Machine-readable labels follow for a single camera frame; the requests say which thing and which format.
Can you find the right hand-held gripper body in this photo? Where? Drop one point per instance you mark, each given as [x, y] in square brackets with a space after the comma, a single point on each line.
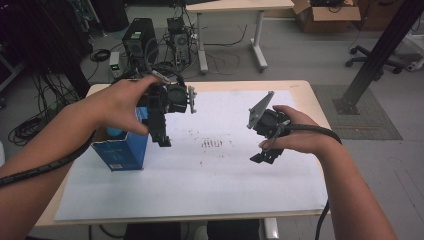
[266, 121]

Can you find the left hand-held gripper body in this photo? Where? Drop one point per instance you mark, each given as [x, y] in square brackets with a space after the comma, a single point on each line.
[173, 96]

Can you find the blue cardboard box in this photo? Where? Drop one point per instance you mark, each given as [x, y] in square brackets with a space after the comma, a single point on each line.
[126, 153]

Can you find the person's right hand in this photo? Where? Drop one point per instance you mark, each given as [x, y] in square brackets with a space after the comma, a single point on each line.
[300, 133]

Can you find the person's left hand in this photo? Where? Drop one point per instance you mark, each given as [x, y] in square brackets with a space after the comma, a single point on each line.
[113, 106]

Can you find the grey computer tower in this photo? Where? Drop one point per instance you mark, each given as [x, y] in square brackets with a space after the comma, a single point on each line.
[181, 41]

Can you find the white paper sheet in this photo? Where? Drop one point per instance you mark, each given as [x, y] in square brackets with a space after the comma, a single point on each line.
[200, 186]

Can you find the white device with green light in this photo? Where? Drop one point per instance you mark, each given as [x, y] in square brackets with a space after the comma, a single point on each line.
[115, 65]

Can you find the black computer tower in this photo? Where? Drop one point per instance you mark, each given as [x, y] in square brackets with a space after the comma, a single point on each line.
[138, 36]

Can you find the white table leg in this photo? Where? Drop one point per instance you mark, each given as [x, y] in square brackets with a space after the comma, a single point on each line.
[271, 230]

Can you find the person's right leg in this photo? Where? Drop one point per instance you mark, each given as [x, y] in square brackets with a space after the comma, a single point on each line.
[233, 230]

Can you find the person's leg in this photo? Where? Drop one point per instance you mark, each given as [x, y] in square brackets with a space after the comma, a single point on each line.
[153, 231]
[233, 230]

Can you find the person's left leg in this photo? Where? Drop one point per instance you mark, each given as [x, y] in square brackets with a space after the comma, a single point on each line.
[153, 231]

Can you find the grey floor mat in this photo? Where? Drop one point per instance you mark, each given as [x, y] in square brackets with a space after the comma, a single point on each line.
[366, 123]

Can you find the white desk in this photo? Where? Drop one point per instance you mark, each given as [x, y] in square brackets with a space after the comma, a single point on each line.
[233, 5]

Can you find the black office chair base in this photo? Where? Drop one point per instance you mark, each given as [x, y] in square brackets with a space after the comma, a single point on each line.
[366, 53]

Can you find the open cardboard box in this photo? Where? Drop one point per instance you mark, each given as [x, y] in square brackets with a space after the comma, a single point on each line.
[333, 15]

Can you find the white object on floor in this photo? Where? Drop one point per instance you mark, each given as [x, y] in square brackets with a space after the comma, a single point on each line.
[415, 65]

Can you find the black metal post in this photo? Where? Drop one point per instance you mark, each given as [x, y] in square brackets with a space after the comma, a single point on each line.
[376, 56]

